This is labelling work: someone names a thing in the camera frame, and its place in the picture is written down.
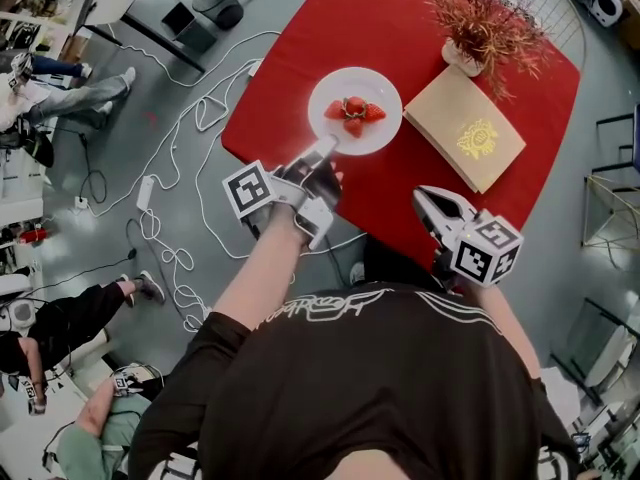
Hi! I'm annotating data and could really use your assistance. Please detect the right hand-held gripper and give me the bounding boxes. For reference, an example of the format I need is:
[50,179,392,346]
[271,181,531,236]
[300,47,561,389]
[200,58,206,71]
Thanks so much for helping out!
[412,185,525,290]

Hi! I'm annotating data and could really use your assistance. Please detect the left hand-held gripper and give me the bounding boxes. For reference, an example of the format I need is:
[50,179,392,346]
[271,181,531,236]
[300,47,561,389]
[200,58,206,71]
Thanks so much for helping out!
[222,135,344,252]

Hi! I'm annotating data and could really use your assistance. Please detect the white round plate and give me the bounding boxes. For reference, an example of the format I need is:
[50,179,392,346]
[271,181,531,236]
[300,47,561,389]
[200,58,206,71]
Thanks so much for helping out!
[307,66,404,157]

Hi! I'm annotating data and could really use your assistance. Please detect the person's left forearm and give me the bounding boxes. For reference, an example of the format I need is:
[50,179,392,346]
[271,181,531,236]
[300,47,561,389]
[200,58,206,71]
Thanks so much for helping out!
[212,202,307,332]

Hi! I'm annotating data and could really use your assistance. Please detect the person's right forearm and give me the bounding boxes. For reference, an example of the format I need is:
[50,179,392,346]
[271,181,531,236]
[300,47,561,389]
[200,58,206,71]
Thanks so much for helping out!
[462,277,544,382]

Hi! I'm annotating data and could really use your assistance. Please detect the table with red cloth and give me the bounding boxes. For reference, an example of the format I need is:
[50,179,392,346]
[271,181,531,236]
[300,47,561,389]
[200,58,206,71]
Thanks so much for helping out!
[221,0,582,274]

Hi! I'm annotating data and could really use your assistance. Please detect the person's black trousers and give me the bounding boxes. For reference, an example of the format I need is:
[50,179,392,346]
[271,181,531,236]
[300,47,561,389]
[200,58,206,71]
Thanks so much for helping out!
[362,232,442,295]

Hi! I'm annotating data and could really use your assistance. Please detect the beige hardcover book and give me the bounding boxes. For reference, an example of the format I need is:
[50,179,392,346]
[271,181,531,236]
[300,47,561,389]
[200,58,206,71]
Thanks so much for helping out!
[402,64,528,195]

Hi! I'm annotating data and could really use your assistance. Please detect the dried red plant white vase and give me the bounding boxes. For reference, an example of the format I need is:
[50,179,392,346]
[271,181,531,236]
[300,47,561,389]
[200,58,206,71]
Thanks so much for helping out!
[419,0,552,102]

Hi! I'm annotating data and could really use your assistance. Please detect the black mesh waste basket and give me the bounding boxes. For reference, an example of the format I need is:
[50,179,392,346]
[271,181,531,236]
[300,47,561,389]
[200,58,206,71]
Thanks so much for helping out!
[192,0,246,31]

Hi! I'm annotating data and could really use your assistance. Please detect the black square bin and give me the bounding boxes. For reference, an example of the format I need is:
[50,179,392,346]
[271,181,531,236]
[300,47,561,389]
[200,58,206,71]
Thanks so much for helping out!
[160,2,218,53]

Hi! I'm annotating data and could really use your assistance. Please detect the white power strip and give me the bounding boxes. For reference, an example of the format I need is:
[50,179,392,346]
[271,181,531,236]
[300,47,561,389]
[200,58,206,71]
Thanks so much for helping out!
[136,176,157,213]

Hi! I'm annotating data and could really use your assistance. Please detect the person's black printed t-shirt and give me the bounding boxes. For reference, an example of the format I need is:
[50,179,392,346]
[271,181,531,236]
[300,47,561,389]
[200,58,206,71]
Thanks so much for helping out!
[127,280,581,480]

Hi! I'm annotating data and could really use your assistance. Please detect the white black round device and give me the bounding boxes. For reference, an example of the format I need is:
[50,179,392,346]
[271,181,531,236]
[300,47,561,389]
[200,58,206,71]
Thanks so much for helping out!
[588,0,626,28]

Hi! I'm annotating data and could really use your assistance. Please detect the brown cardboard box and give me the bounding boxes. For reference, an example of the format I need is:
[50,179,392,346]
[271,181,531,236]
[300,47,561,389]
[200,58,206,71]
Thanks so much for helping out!
[617,0,640,52]

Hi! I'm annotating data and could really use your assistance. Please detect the gold wire frame stand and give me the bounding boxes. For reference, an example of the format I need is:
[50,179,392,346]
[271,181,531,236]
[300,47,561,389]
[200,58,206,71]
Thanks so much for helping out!
[582,172,640,270]

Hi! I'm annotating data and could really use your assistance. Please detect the blue chair black frame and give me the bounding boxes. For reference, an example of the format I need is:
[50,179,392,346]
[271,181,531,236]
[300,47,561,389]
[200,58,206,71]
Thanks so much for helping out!
[592,102,640,179]

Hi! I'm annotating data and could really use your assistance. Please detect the white chair black frame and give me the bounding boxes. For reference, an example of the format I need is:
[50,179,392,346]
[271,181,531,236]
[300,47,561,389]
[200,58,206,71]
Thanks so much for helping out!
[549,297,640,407]

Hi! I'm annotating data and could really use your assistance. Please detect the white wire chair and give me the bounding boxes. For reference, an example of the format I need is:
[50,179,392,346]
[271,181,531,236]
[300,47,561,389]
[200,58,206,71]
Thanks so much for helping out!
[444,0,587,69]

